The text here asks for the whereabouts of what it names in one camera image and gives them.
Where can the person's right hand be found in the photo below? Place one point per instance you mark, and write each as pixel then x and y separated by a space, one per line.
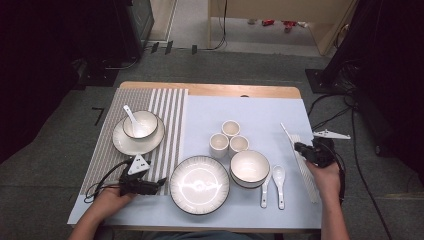
pixel 328 181

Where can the small white floor item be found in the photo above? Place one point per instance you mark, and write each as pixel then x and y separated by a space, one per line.
pixel 302 24

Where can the black floor strip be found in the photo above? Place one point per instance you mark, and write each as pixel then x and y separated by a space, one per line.
pixel 194 49
pixel 155 47
pixel 169 47

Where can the white bowl with dark rim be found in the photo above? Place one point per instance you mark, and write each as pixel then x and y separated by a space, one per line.
pixel 148 125
pixel 248 185
pixel 250 166

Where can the person's left hand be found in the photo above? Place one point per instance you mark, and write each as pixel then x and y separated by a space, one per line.
pixel 106 203

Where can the single white chopstick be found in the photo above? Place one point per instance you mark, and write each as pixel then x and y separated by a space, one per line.
pixel 287 132

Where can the pale blue table sheet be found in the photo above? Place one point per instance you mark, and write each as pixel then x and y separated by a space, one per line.
pixel 266 110

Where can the white ceramic spoon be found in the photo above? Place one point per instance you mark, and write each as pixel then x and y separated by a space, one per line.
pixel 132 118
pixel 264 196
pixel 279 173

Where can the white ceramic cup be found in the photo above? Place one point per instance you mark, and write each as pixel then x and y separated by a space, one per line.
pixel 230 128
pixel 239 144
pixel 219 143

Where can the black stand base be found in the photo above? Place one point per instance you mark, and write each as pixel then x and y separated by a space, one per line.
pixel 98 76
pixel 318 81

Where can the person's clothing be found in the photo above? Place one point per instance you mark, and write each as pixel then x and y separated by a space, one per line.
pixel 206 236

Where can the row of white chopsticks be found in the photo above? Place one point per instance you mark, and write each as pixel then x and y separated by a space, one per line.
pixel 308 180

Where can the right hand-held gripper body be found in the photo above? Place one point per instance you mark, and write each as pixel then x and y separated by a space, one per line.
pixel 321 153

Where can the white plate with dark rim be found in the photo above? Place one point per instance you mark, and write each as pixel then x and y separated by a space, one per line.
pixel 140 148
pixel 200 185

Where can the dark cabinet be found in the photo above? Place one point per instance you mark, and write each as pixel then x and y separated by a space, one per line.
pixel 140 30

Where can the red toy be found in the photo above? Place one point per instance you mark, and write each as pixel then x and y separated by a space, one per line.
pixel 289 26
pixel 268 22

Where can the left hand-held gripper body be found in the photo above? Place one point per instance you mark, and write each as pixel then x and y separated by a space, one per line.
pixel 136 185

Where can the striped woven placemat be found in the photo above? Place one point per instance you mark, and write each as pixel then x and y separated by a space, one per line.
pixel 106 160

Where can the dark curtain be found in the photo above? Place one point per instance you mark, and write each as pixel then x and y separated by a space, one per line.
pixel 50 66
pixel 393 66

